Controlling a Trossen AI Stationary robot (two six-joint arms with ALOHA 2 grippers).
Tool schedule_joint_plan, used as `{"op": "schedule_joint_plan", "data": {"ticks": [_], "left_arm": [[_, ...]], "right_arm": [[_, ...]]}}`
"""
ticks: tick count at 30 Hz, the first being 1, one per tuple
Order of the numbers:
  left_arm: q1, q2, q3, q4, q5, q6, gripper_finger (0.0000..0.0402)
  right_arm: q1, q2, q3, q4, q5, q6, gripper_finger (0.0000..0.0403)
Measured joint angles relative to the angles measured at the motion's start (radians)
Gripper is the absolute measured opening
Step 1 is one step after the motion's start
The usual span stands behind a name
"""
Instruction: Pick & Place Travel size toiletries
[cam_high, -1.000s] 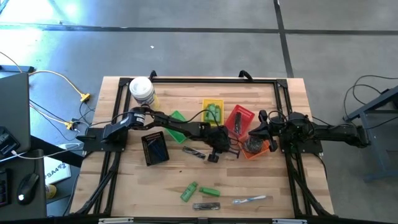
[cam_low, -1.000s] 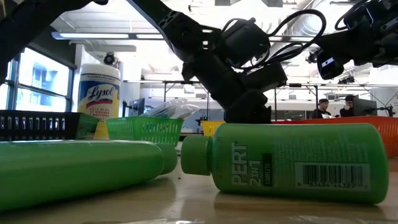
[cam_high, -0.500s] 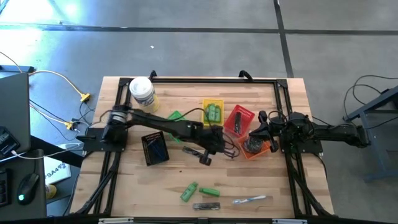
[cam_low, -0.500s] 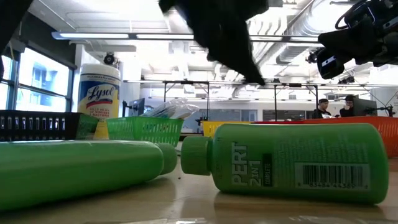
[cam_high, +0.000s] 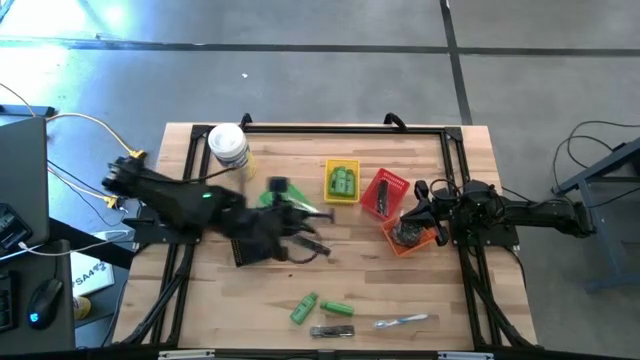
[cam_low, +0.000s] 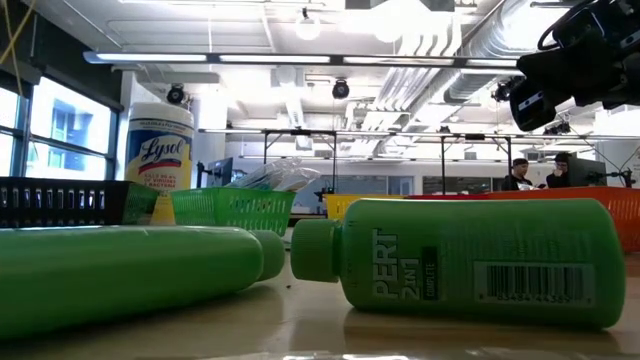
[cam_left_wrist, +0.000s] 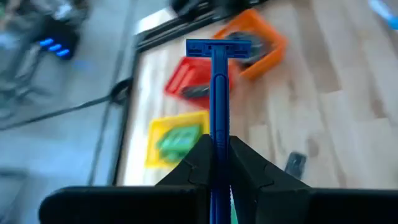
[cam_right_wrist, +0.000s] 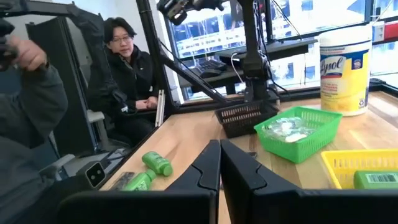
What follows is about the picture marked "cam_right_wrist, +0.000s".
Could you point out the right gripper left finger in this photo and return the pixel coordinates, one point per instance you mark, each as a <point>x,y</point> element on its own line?
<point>140,208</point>

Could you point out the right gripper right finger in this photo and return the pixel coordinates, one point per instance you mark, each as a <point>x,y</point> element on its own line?
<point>295,208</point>

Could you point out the green shampoo bottle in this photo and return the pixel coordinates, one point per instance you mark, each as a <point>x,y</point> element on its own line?
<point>376,180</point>
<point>157,162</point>
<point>140,182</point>

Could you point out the black comb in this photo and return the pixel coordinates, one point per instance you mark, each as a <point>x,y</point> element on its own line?
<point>122,181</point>

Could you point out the red white toothbrush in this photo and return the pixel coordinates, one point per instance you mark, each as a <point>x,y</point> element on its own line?
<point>300,133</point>

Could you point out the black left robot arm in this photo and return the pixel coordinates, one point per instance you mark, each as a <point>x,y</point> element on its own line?
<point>253,46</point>

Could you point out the green plastic basket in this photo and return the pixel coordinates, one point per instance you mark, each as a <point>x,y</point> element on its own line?
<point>298,152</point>

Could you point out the yellow plastic basket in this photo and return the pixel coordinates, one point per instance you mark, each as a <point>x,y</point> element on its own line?
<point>339,168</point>

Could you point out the grey chair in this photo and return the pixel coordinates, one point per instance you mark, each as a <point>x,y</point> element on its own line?
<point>96,119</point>

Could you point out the black plastic basket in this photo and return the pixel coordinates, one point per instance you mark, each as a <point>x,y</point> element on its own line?
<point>242,124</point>

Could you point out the yellow Lysol wipes canister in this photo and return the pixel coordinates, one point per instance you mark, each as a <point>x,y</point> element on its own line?
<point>345,87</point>

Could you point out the person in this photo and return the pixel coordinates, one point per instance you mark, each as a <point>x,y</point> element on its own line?
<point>133,71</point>
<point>31,109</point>

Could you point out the black desk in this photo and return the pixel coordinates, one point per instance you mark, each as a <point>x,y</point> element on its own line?
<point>192,81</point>

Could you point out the black board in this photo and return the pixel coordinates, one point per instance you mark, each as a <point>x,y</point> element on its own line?
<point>56,93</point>

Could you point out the black computer mouse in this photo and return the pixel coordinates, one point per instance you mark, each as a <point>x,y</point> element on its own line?
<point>211,73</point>

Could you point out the black keyboard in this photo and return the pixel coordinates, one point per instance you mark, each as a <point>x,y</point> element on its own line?
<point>213,64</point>

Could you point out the black side table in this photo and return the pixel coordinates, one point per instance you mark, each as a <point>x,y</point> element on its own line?
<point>280,46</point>

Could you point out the small red box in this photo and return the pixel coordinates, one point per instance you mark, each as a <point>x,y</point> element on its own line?
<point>391,29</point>

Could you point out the small black camera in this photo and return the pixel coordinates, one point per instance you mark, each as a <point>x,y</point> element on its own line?
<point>93,174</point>

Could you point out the silver aluminium bracket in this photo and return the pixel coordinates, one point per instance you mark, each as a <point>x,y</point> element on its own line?
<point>160,109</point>

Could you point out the black aluminium rig frame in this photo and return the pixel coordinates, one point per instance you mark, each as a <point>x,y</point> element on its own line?
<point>149,31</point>

